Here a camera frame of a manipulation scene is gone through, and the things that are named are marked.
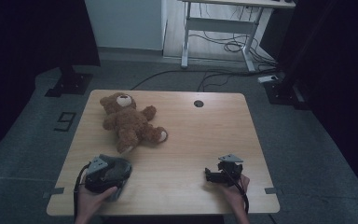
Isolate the brown teddy bear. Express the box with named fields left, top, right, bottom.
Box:
left=99, top=91, right=169, bottom=155

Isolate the dark curtain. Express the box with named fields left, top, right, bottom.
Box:
left=0, top=0, right=102, bottom=164
left=276, top=0, right=358, bottom=208

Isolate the black stand base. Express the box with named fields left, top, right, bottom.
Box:
left=263, top=77, right=312, bottom=111
left=45, top=65, right=94, bottom=98

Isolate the white metal-frame desk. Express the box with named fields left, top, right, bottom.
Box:
left=180, top=0, right=296, bottom=73

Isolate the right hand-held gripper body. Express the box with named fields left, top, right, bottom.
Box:
left=217, top=153, right=244, bottom=188

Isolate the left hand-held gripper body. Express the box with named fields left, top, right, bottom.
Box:
left=83, top=154, right=131, bottom=194

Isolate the long black floor cable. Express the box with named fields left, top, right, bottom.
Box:
left=130, top=68, right=264, bottom=92

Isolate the tangle of black cables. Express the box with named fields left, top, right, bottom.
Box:
left=188, top=30, right=278, bottom=68

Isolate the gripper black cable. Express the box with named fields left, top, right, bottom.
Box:
left=222, top=169, right=250, bottom=216
left=73, top=162, right=91, bottom=219

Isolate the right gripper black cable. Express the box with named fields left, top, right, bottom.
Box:
left=222, top=169, right=250, bottom=216

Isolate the person's right hand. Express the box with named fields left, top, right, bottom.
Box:
left=220, top=174, right=251, bottom=215

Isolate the person's left hand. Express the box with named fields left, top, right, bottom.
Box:
left=76, top=185, right=119, bottom=219

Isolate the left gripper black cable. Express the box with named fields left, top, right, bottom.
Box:
left=73, top=162, right=91, bottom=219

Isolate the white power strip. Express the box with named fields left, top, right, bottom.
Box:
left=256, top=75, right=280, bottom=84

